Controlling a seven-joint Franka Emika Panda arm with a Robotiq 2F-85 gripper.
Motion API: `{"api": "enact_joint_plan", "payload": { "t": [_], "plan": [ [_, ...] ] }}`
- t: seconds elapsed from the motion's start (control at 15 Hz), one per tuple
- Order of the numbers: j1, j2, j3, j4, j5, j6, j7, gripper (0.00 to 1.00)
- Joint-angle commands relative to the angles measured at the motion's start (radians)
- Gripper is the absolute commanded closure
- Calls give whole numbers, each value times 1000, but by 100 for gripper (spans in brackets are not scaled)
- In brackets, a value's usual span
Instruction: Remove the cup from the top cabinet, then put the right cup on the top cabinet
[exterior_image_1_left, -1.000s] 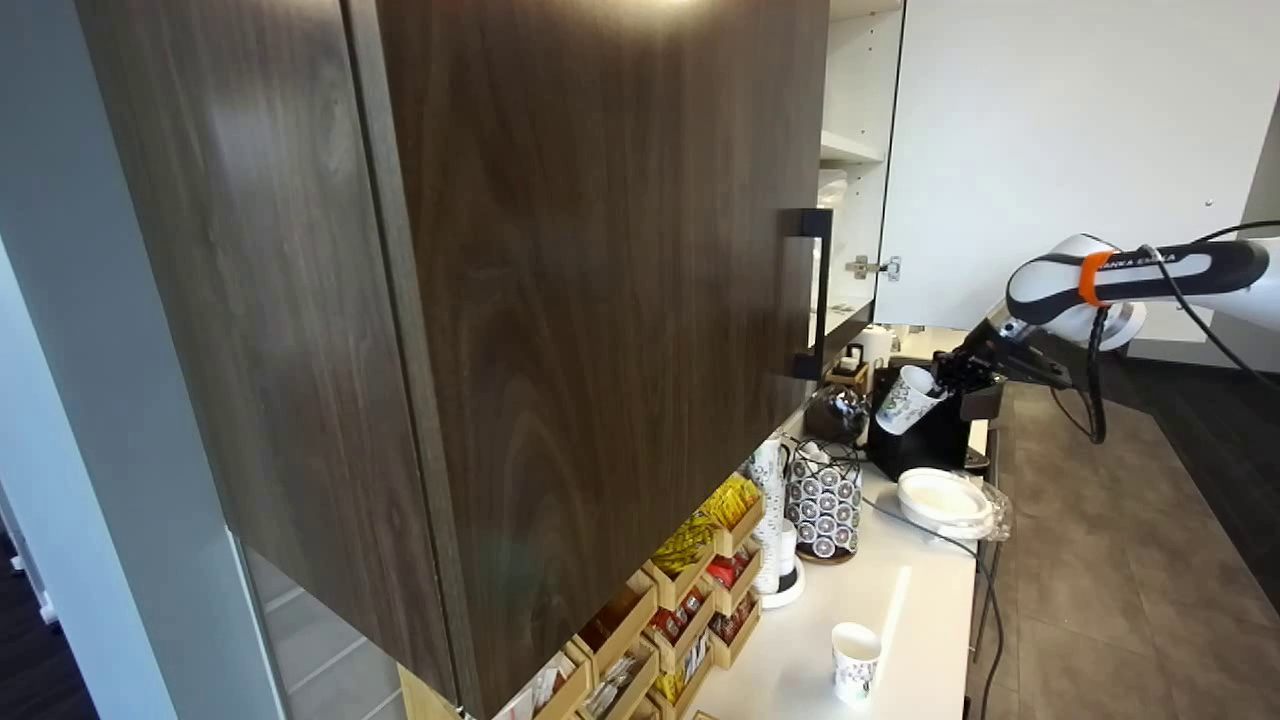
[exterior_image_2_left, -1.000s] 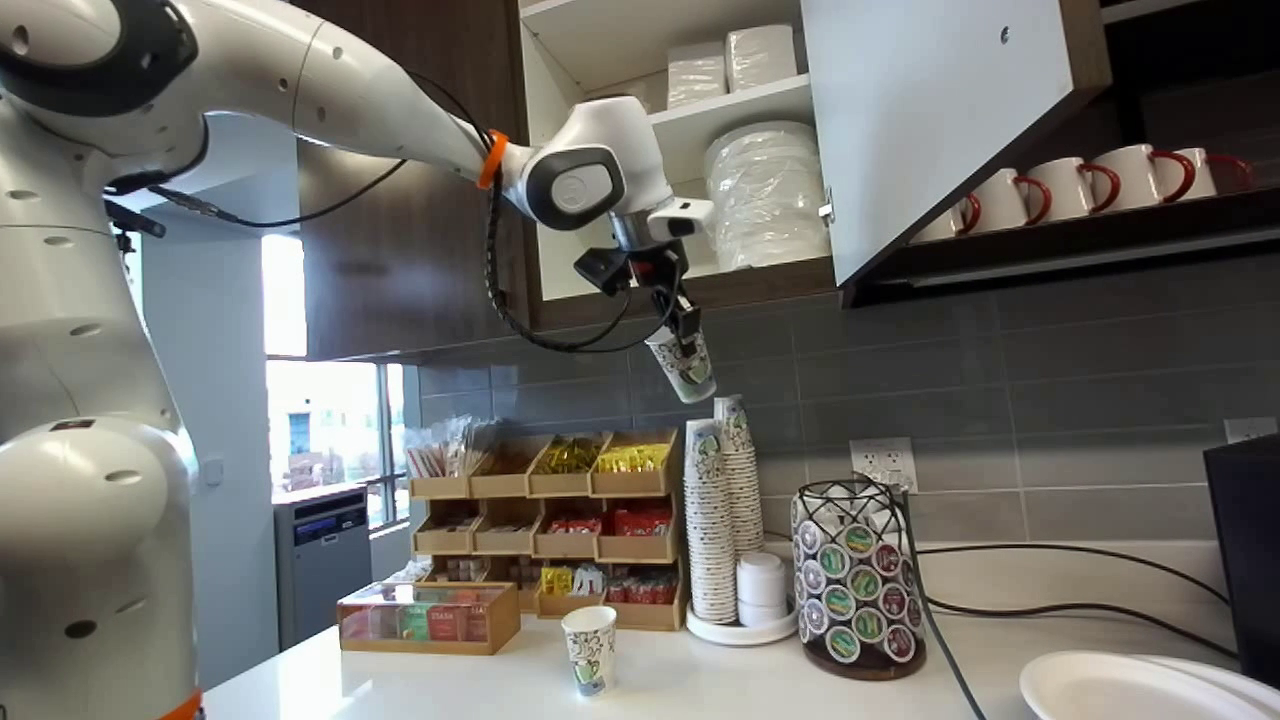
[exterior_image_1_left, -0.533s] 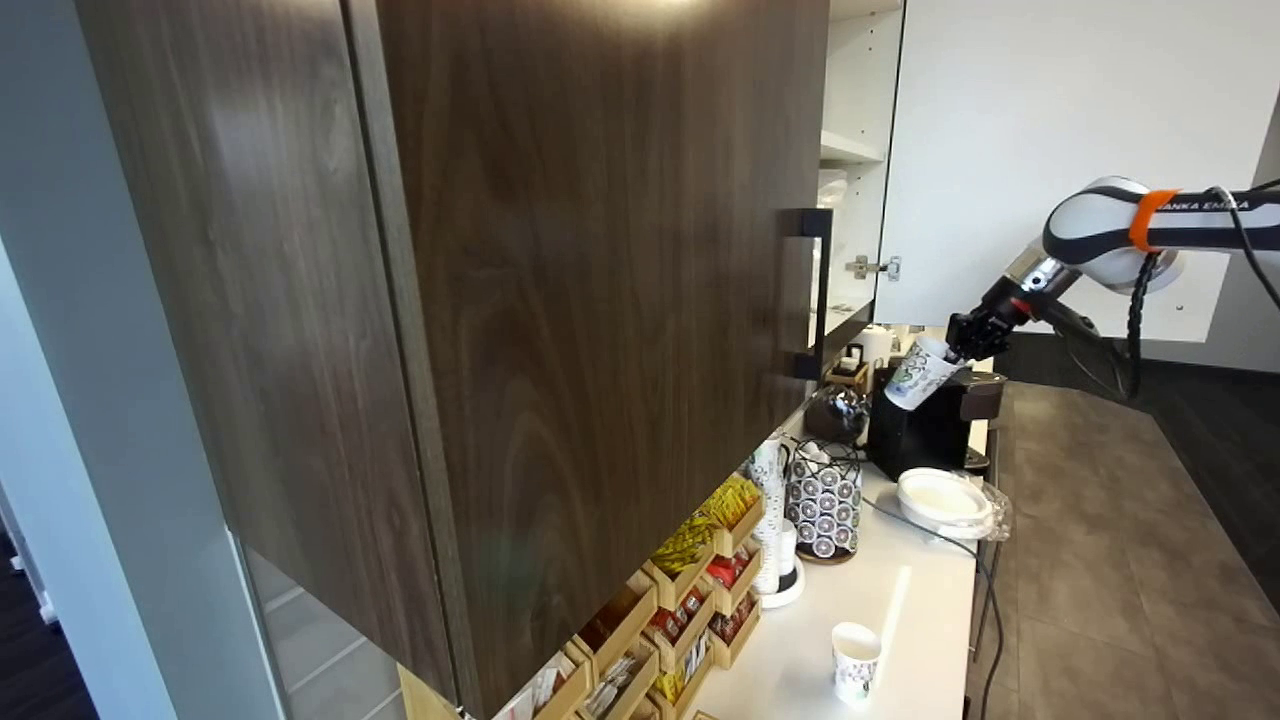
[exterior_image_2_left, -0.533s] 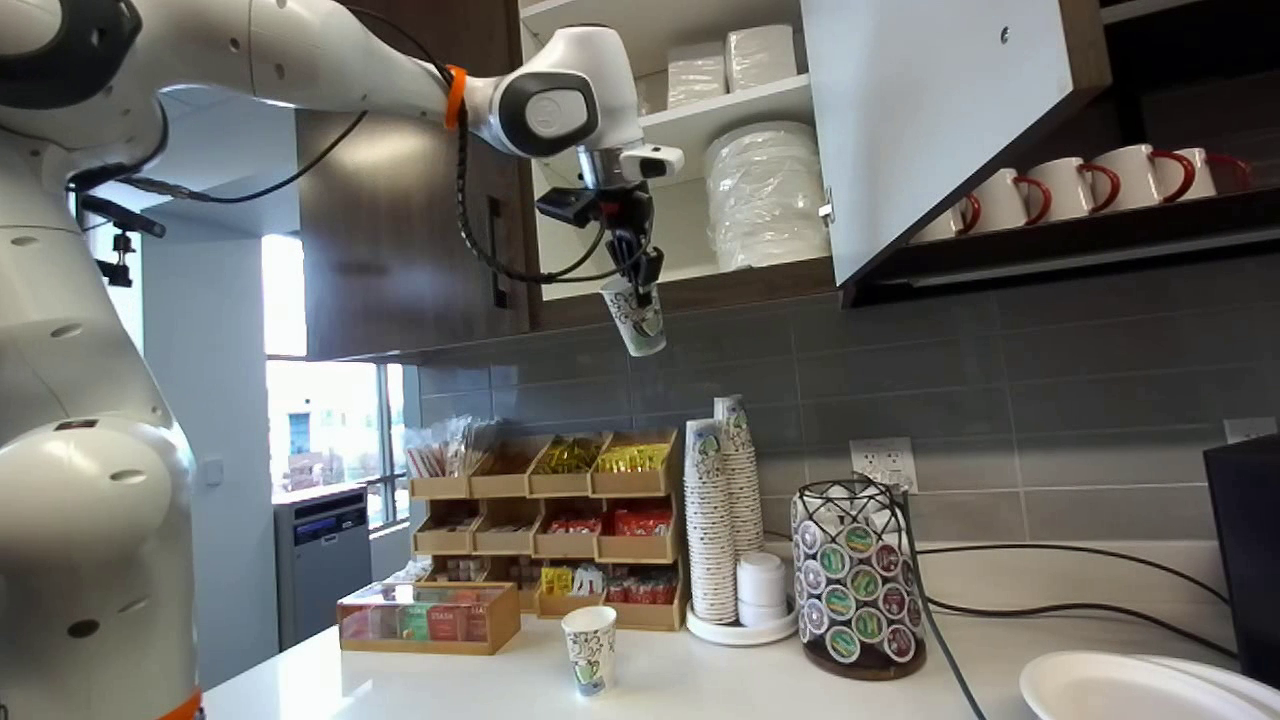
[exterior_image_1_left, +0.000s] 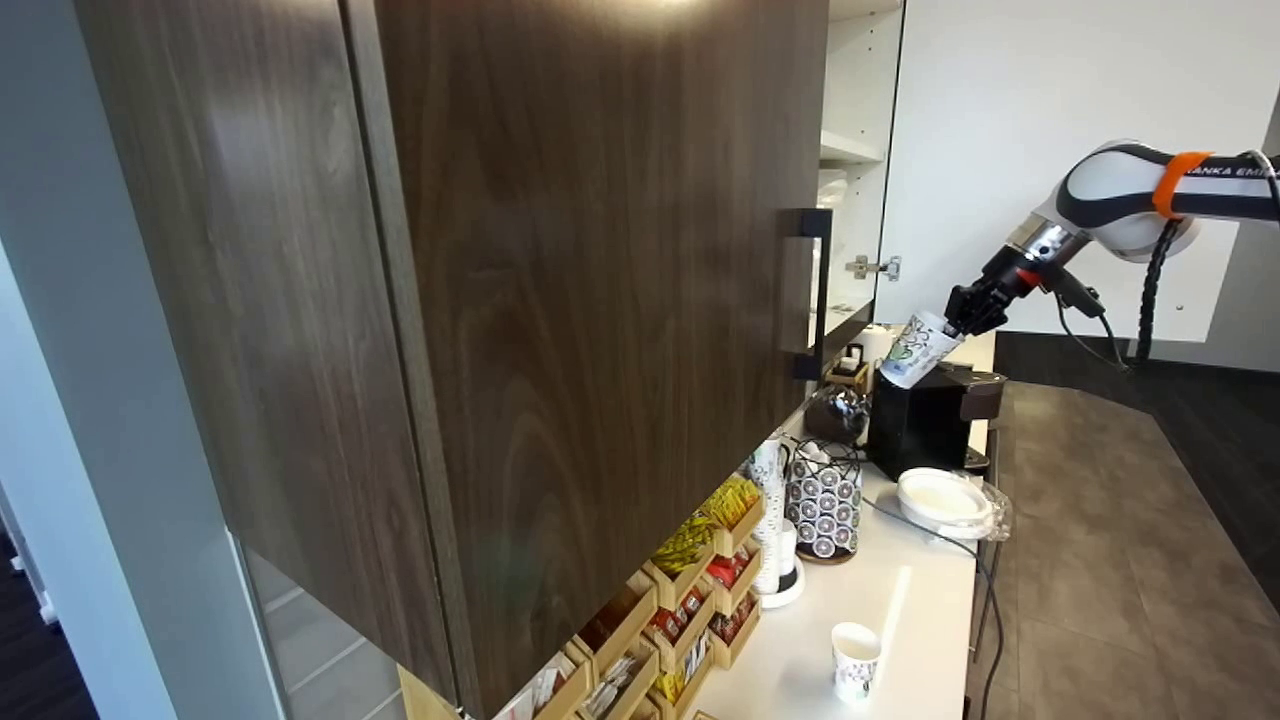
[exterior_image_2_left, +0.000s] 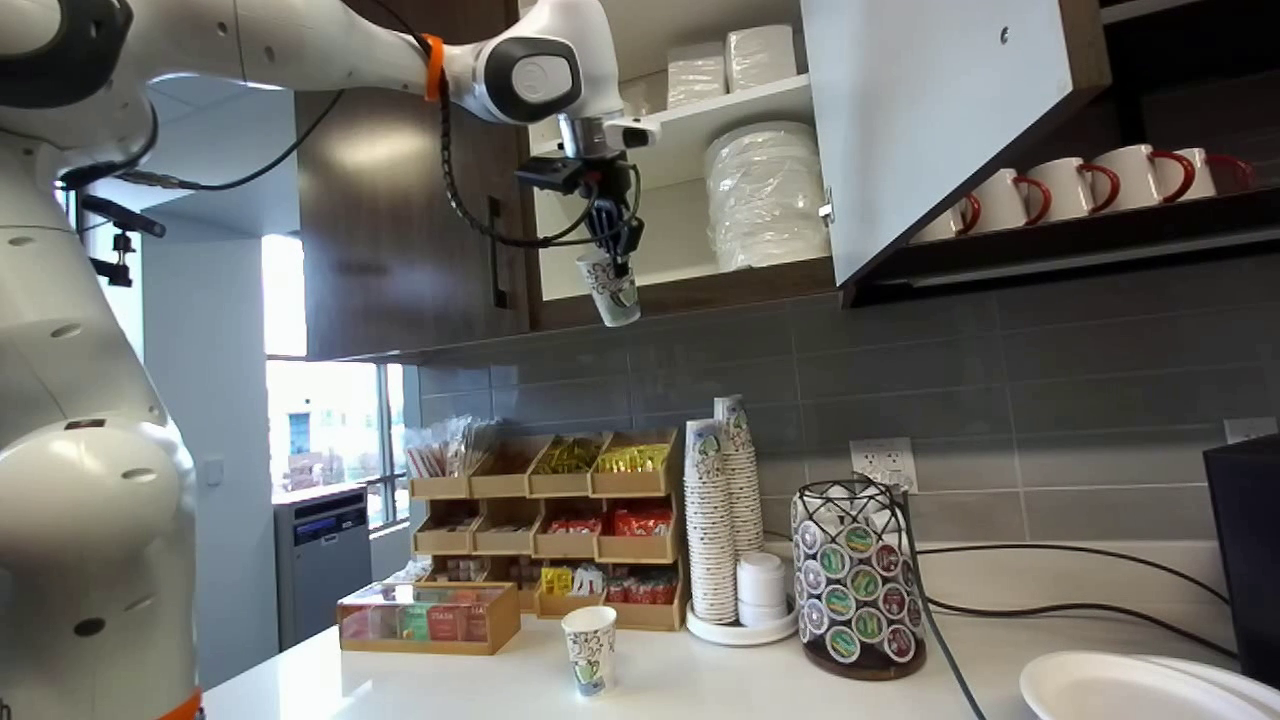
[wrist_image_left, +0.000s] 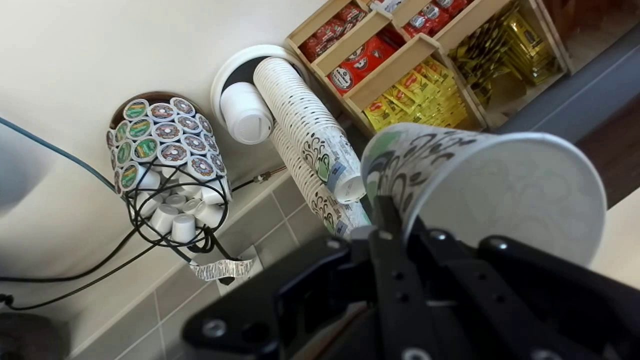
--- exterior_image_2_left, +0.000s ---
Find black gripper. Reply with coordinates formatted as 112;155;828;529
581;150;648;289

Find patterned paper cup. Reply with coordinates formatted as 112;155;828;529
556;603;625;702
577;243;648;332

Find white open cabinet door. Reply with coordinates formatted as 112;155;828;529
794;0;1117;291

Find stack of white cup lids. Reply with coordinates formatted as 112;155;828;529
730;550;793;632

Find wrapped stack of white plates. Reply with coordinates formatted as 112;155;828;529
701;118;833;274

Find white napkin stack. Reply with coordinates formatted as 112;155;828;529
663;36;730;112
722;21;798;95

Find tall stack of paper cups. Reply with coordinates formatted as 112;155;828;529
680;418;738;632
711;392;769;566

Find tiered wooden condiment organizer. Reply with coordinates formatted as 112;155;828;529
405;428;686;637

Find window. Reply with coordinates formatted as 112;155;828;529
261;238;414;538

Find round white tray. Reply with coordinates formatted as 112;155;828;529
682;603;798;652

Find wooden tea box clear lid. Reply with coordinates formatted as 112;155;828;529
332;572;523;657

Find white plate on counter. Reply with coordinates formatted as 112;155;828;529
1016;647;1280;720

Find black coffee machine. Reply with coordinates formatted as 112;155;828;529
1199;434;1280;694

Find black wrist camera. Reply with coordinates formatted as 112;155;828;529
517;150;590;200

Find black cabinet door handle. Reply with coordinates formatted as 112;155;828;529
483;195;520;315

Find dark wood wall cabinet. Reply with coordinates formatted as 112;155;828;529
288;0;844;365

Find orange cable strap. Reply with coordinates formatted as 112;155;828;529
414;30;451;108

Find white mug red handle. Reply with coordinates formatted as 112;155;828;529
1157;145;1254;209
1019;154;1122;230
960;165;1052;241
911;195;983;248
1085;142;1199;218

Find white wall outlet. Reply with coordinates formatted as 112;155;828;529
848;435;921;497
1221;412;1280;449

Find wire coffee pod carousel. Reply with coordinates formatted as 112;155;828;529
789;475;931;683

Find dark open wall shelf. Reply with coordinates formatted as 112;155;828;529
844;0;1280;314

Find black camera stand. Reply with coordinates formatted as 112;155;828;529
55;186;172;291

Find black power cable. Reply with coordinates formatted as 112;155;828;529
898;485;992;720
914;592;1248;666
911;538;1231;610

